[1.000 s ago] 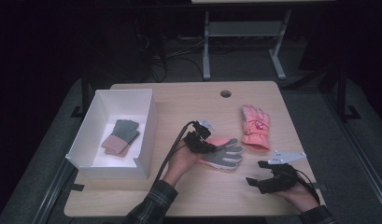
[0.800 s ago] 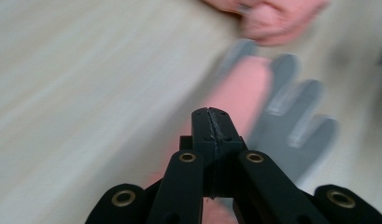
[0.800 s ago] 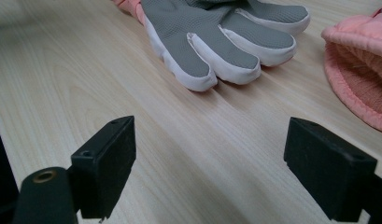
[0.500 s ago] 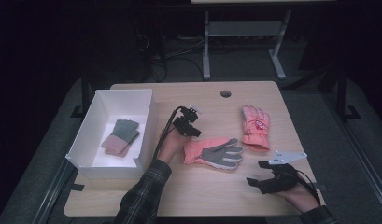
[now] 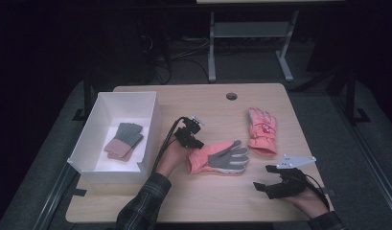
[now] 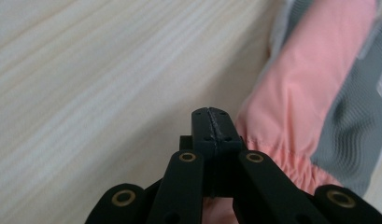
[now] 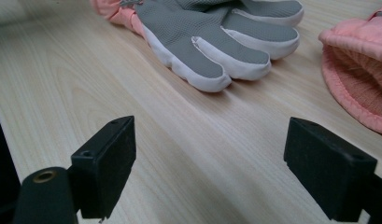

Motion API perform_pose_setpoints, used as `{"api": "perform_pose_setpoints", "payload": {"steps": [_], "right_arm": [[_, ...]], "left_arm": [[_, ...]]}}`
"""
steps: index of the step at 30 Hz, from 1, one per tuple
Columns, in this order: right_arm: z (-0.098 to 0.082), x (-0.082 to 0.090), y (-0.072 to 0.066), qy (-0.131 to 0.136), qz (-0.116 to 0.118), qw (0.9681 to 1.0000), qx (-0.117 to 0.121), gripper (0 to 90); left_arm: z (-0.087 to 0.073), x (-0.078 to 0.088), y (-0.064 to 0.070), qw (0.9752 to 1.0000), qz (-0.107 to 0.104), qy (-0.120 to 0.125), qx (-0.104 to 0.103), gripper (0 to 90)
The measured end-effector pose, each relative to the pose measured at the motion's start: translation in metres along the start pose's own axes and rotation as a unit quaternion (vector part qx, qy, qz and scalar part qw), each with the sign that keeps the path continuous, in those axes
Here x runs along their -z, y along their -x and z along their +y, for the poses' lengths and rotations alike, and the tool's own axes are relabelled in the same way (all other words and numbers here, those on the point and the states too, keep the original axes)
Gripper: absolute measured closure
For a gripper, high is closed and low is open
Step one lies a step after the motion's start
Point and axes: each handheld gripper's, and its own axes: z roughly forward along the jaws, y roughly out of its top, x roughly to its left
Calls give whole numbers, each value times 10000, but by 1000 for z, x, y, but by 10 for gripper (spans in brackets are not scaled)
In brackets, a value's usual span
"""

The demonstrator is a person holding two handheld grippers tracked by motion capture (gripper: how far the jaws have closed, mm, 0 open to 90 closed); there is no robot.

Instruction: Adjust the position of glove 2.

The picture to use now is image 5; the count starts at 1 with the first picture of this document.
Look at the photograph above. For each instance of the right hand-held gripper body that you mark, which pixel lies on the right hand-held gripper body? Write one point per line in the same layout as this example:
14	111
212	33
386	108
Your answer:
291	185

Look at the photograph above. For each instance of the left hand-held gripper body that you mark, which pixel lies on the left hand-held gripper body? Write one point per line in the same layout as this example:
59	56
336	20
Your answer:
187	134

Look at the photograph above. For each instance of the pink glove with grey palm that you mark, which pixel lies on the pink glove with grey palm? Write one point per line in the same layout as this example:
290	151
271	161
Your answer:
216	158

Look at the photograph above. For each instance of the white box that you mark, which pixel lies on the white box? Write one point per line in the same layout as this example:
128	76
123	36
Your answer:
97	127

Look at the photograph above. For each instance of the person's left hand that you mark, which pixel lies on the person's left hand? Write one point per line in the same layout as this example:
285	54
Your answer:
172	156

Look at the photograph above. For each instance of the person's right hand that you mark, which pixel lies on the person's right hand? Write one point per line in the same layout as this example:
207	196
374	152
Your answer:
311	204

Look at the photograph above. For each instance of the pink padded ski glove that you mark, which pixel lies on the pink padded ski glove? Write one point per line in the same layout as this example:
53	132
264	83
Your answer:
262	132

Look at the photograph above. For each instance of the black metal stand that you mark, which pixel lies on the black metal stand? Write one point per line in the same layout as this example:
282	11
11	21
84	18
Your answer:
351	96
87	96

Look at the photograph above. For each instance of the metal floor rail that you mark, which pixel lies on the metal floor rail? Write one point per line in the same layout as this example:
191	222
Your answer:
53	199
369	153

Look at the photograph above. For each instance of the white metal table frame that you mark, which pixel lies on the white metal table frame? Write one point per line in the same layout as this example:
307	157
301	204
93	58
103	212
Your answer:
249	30

